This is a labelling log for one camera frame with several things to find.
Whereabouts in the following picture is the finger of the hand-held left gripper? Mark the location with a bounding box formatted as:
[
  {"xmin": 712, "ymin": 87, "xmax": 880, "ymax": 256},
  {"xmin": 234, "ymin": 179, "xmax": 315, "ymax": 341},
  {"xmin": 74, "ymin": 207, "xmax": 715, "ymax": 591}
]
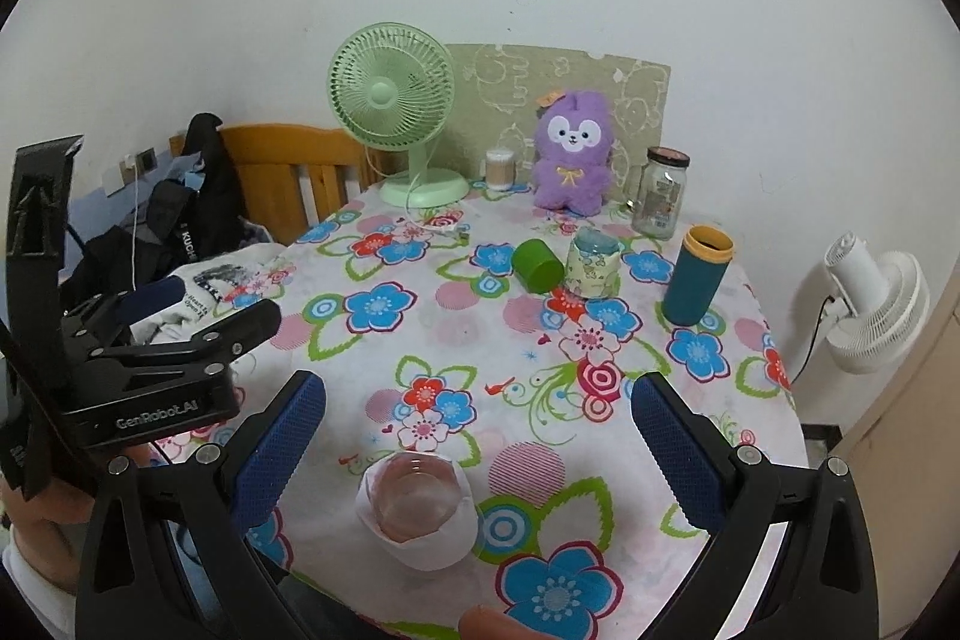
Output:
[
  {"xmin": 90, "ymin": 300, "xmax": 283, "ymax": 386},
  {"xmin": 60, "ymin": 276, "xmax": 187, "ymax": 342}
]

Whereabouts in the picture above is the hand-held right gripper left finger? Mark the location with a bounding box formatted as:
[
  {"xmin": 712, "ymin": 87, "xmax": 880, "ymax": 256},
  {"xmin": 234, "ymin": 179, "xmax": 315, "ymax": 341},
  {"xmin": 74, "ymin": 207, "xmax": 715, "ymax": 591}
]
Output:
[{"xmin": 73, "ymin": 370, "xmax": 328, "ymax": 640}]

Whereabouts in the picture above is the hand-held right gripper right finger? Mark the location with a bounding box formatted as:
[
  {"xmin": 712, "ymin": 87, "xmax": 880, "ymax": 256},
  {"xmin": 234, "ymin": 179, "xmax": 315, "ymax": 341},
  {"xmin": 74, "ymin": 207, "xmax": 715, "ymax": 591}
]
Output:
[{"xmin": 630, "ymin": 372, "xmax": 880, "ymax": 640}]

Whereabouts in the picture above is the glass cup with white wrap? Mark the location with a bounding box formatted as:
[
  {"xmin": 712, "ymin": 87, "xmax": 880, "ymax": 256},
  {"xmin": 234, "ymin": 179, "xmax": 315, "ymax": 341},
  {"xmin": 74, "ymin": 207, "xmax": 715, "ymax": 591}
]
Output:
[{"xmin": 354, "ymin": 451, "xmax": 481, "ymax": 572}]

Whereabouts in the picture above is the person's left forearm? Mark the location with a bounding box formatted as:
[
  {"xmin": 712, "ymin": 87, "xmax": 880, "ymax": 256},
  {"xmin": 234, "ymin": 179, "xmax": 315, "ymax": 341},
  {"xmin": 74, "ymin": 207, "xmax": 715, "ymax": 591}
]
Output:
[{"xmin": 0, "ymin": 526, "xmax": 82, "ymax": 600}]

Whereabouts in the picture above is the green plastic cup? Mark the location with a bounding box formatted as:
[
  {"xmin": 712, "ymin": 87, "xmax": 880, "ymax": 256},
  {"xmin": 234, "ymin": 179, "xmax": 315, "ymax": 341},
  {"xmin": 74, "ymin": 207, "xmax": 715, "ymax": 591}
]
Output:
[{"xmin": 513, "ymin": 239, "xmax": 566, "ymax": 293}]

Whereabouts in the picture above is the person's left hand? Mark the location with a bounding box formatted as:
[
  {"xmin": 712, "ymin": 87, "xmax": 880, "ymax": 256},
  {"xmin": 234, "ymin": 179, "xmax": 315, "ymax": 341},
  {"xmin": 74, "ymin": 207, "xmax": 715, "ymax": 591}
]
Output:
[{"xmin": 0, "ymin": 469, "xmax": 98, "ymax": 540}]

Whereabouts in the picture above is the white printed cloth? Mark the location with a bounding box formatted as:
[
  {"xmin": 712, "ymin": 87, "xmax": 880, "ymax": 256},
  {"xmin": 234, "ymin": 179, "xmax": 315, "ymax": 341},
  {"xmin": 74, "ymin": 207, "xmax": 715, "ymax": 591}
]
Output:
[{"xmin": 131, "ymin": 242, "xmax": 292, "ymax": 348}]

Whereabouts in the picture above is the black bag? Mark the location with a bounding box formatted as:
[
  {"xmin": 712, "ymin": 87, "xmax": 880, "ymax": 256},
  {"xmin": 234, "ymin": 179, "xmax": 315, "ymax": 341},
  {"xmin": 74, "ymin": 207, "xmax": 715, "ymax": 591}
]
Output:
[{"xmin": 60, "ymin": 113, "xmax": 248, "ymax": 304}]

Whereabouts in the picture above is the wooden chair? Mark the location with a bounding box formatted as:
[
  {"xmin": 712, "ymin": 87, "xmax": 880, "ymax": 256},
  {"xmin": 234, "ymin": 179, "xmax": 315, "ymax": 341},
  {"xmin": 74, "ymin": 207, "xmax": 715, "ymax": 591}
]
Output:
[{"xmin": 169, "ymin": 122, "xmax": 385, "ymax": 245}]

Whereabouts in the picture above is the teal tumbler with yellow rim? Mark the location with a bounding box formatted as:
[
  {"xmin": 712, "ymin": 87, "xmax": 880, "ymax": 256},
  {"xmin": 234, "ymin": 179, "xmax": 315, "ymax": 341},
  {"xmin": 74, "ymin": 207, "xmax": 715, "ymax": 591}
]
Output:
[{"xmin": 661, "ymin": 224, "xmax": 736, "ymax": 327}]

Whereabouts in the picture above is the floral tablecloth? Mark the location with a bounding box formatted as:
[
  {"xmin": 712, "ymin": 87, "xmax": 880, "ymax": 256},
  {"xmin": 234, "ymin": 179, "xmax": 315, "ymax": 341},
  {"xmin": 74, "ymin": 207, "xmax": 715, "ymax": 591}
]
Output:
[{"xmin": 150, "ymin": 190, "xmax": 812, "ymax": 640}]

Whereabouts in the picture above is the bottle in patterned sleeve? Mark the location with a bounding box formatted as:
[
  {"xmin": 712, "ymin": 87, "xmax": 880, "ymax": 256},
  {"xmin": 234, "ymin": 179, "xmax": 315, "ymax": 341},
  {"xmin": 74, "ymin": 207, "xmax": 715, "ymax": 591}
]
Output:
[{"xmin": 564, "ymin": 227, "xmax": 622, "ymax": 300}]

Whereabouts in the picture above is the beige cabinet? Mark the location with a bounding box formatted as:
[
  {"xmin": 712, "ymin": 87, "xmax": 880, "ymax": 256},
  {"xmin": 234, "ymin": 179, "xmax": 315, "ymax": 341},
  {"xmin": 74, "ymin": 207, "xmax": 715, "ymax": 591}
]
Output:
[{"xmin": 832, "ymin": 280, "xmax": 960, "ymax": 540}]

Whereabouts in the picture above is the white fan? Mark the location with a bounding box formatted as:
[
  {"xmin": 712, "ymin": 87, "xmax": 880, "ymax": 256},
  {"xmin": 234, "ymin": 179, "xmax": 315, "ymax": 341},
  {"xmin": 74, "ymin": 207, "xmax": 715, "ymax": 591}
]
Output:
[{"xmin": 821, "ymin": 231, "xmax": 931, "ymax": 375}]

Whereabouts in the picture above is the clear glass jar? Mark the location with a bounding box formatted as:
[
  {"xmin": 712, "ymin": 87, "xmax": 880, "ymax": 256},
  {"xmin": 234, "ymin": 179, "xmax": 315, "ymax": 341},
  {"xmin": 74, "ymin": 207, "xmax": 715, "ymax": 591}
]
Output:
[{"xmin": 631, "ymin": 146, "xmax": 691, "ymax": 236}]

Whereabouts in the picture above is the green desk fan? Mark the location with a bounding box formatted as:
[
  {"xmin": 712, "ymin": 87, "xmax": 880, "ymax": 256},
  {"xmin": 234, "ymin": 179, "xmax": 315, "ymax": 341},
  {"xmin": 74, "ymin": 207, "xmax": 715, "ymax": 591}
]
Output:
[{"xmin": 328, "ymin": 26, "xmax": 471, "ymax": 208}]

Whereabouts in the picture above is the purple plush toy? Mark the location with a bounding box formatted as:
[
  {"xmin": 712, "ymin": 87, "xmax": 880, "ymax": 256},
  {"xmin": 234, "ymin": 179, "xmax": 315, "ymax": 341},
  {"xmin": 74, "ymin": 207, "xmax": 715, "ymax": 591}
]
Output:
[{"xmin": 531, "ymin": 89, "xmax": 617, "ymax": 215}]

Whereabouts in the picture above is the cotton swab container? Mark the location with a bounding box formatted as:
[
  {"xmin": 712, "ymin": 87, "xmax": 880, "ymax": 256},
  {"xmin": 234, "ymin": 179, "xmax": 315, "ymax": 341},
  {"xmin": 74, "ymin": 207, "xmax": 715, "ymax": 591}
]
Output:
[{"xmin": 484, "ymin": 147, "xmax": 517, "ymax": 191}]

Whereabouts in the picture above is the green patterned board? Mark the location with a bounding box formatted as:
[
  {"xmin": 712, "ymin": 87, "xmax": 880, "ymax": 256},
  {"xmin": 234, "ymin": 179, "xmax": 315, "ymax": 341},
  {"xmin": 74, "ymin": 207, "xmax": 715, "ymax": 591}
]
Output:
[{"xmin": 446, "ymin": 42, "xmax": 672, "ymax": 208}]

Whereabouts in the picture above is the white charger cable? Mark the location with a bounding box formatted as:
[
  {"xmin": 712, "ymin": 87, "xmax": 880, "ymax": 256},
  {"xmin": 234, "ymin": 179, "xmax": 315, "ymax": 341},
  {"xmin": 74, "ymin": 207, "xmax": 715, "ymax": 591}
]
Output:
[{"xmin": 126, "ymin": 158, "xmax": 145, "ymax": 290}]

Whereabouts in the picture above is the wall socket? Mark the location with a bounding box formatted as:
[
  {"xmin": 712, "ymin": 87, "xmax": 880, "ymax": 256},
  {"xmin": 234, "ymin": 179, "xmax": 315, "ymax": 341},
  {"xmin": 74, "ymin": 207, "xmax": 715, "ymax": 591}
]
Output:
[{"xmin": 120, "ymin": 147, "xmax": 160, "ymax": 178}]

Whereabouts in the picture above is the black fan cable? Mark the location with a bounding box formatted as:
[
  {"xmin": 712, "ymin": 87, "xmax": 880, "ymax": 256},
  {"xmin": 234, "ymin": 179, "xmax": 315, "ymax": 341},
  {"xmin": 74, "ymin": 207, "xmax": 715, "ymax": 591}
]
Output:
[{"xmin": 791, "ymin": 293, "xmax": 837, "ymax": 386}]

